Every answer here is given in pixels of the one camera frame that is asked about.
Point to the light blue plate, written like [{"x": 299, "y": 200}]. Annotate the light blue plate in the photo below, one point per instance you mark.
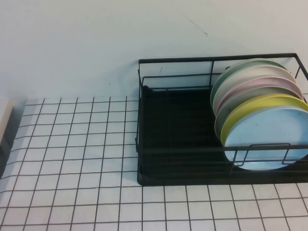
[{"x": 262, "y": 130}]

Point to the grey-green plate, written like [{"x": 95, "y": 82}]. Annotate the grey-green plate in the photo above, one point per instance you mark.
[{"x": 228, "y": 108}]

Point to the mint green plate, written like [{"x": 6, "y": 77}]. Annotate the mint green plate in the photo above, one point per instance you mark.
[{"x": 226, "y": 72}]

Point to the yellow plate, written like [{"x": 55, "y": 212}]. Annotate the yellow plate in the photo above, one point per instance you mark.
[{"x": 243, "y": 108}]

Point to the cream white plate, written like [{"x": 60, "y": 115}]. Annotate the cream white plate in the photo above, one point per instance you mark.
[{"x": 238, "y": 79}]

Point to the pink plate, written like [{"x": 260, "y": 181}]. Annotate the pink plate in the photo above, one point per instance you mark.
[{"x": 252, "y": 83}]

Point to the beige block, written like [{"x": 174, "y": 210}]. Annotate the beige block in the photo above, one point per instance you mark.
[{"x": 6, "y": 118}]

